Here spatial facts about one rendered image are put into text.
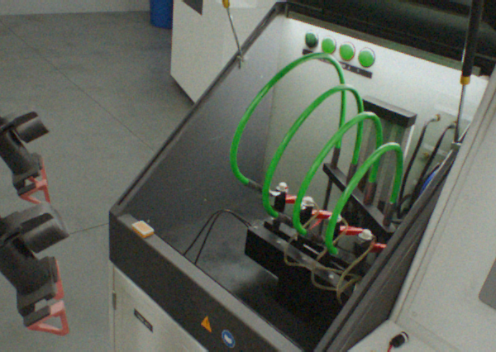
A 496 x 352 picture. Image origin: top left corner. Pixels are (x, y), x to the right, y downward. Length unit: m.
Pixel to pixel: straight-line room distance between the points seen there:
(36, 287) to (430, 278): 0.72
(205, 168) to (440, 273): 0.73
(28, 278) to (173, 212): 0.64
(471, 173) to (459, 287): 0.21
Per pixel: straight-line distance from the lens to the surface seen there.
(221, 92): 1.46
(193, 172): 1.50
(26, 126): 1.31
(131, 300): 1.49
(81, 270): 2.77
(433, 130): 1.33
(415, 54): 1.30
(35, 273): 0.98
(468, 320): 1.10
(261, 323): 1.12
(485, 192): 1.05
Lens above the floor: 1.71
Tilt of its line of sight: 28 degrees down
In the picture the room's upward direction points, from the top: 7 degrees clockwise
